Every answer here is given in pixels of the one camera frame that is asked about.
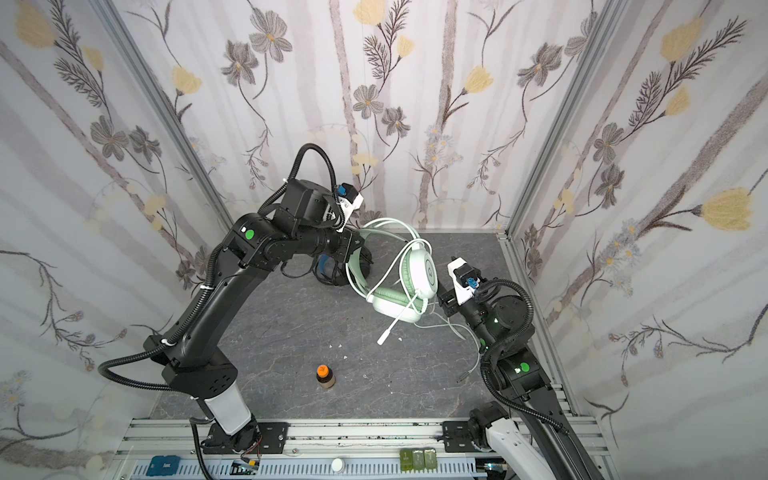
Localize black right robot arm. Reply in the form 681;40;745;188
437;279;603;479

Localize blue box on rail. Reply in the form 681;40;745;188
145;455;181;477

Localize black corrugated left conduit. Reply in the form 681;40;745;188
98;143;359;457

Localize corner aluminium profile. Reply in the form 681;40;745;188
504;0;629;236
89;0;234;231

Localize aluminium mounting rail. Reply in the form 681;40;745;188
106;417;618;479

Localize black blue headphones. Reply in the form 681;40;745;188
311;246;373;287

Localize white round cap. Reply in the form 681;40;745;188
331;458;346;474

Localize left corner aluminium profile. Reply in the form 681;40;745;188
89;0;234;231

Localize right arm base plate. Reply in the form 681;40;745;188
442;419;524;454

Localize small orange cap bottle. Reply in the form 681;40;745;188
316;365;336;389

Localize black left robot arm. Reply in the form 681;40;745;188
144;180;363;437

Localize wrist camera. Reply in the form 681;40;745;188
447;257;481;305
337;183;364;223

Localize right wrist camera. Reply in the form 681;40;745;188
447;257;481;305

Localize mint green headphones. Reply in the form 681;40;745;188
345;217;438;324

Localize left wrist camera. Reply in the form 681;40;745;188
337;183;364;223

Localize right corner aluminium profile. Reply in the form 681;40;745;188
504;0;629;236

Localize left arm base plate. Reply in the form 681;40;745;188
202;420;289;455

